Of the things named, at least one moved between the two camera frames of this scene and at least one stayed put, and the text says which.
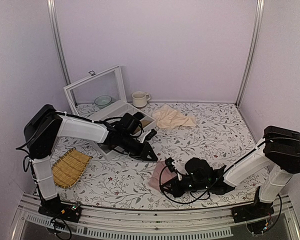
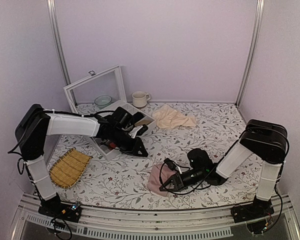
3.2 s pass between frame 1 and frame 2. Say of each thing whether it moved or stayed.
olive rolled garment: stayed
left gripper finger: moved
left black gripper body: stayed
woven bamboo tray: stayed
